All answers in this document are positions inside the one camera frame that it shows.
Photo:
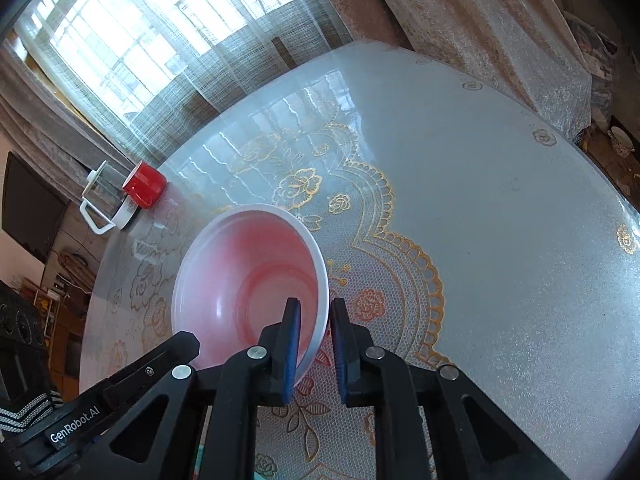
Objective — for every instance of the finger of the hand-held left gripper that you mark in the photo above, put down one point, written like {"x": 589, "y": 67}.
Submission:
{"x": 150, "y": 367}

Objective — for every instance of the black television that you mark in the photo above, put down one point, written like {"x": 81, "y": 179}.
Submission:
{"x": 32, "y": 210}

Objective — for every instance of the window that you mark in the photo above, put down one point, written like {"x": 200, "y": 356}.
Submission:
{"x": 150, "y": 25}

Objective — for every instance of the white glass kettle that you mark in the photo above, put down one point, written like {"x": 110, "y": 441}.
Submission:
{"x": 107, "y": 200}

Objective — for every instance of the patterned cushion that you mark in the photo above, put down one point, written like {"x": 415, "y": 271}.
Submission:
{"x": 595, "y": 60}

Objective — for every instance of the beige heavy curtain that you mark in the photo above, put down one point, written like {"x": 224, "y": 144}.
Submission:
{"x": 45, "y": 115}
{"x": 475, "y": 25}

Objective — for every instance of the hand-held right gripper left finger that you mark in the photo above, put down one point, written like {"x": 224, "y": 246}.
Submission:
{"x": 292, "y": 355}

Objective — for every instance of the embroidered lace table cover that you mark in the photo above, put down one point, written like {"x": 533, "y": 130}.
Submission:
{"x": 380, "y": 280}

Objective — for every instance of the black speaker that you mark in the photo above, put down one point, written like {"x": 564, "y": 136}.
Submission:
{"x": 17, "y": 320}

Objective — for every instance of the red plastic bowl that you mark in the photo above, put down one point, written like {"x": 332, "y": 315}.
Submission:
{"x": 240, "y": 280}

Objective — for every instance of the red mug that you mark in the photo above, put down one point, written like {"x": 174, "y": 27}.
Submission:
{"x": 146, "y": 185}

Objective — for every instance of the small patterned bowl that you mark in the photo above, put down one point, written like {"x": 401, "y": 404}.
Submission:
{"x": 621, "y": 141}

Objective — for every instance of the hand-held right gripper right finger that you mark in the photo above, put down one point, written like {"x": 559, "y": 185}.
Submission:
{"x": 341, "y": 355}

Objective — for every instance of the woven rattan object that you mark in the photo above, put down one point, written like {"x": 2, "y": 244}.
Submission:
{"x": 75, "y": 267}

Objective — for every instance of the sheer white curtain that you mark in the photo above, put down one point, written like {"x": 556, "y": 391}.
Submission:
{"x": 200, "y": 40}

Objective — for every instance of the person's left forearm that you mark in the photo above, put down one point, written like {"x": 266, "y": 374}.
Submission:
{"x": 25, "y": 416}

